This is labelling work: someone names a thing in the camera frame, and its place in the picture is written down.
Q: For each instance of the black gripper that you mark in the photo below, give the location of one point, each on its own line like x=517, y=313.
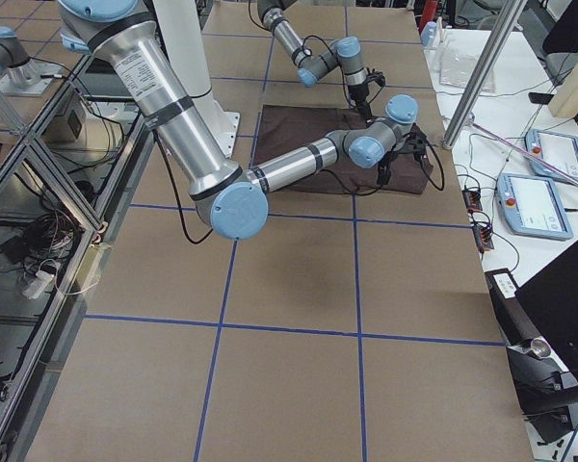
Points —
x=357, y=94
x=383, y=169

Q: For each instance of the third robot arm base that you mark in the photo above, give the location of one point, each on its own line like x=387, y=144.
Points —
x=20, y=74

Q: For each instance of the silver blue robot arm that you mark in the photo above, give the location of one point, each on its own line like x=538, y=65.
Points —
x=232, y=201
x=318, y=48

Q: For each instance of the orange circuit board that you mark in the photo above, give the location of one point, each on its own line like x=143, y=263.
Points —
x=472, y=199

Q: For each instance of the clear plastic sheet folder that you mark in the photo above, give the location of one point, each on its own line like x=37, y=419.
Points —
x=455, y=57

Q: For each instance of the near teach pendant tablet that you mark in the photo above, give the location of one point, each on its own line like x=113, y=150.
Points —
x=531, y=207

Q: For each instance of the teach pendant tablet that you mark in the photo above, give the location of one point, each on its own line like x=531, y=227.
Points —
x=531, y=207
x=557, y=149

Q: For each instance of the reacher grabber stick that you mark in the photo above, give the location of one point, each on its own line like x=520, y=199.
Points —
x=529, y=155

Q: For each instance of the far teach pendant tablet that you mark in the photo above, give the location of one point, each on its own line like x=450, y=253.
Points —
x=557, y=149

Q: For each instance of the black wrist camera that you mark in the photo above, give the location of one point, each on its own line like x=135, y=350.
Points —
x=376, y=77
x=416, y=146

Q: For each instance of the aluminium frame post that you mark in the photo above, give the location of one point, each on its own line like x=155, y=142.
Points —
x=495, y=43

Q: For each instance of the aluminium frame rail structure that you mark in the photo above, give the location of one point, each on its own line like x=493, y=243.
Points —
x=68, y=156

